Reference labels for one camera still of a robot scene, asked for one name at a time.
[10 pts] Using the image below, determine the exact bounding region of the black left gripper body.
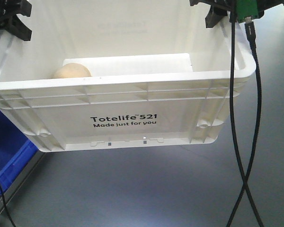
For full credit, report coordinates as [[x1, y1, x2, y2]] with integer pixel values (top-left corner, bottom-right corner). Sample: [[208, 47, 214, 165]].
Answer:
[[0, 0, 32, 30]]

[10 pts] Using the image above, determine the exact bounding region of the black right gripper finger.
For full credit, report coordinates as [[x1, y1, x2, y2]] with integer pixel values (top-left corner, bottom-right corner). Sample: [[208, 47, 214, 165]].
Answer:
[[205, 6, 228, 28]]

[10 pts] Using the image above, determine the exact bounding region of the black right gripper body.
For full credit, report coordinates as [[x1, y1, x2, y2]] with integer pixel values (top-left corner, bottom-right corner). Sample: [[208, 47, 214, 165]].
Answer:
[[189, 0, 284, 18]]

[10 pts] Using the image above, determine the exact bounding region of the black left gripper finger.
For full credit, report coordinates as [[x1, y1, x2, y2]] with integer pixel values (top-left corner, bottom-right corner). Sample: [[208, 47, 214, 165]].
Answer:
[[3, 15, 32, 41]]

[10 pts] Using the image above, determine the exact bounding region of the cream plush ball toy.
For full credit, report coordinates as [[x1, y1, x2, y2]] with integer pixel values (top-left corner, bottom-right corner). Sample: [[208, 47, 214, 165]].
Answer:
[[53, 63, 92, 79]]

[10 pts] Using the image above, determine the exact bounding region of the white plastic tote box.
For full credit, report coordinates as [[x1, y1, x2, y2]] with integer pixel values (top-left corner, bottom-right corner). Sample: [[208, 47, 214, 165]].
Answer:
[[0, 0, 257, 153]]

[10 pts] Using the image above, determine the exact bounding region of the right green circuit board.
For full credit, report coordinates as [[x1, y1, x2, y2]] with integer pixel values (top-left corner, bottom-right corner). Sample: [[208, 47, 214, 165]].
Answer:
[[236, 0, 259, 23]]

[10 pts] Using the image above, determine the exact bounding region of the lower left blue bin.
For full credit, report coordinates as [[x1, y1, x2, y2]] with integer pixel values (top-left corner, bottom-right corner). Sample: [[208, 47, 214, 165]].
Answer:
[[0, 111, 37, 192]]

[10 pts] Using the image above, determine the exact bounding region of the black cable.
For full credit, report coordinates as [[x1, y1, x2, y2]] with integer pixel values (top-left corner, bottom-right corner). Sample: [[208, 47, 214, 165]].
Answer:
[[226, 16, 262, 227], [228, 0, 266, 227], [0, 170, 17, 227]]

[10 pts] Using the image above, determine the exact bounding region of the left black cable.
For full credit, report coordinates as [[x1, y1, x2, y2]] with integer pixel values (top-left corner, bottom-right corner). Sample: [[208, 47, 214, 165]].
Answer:
[[0, 170, 17, 227]]

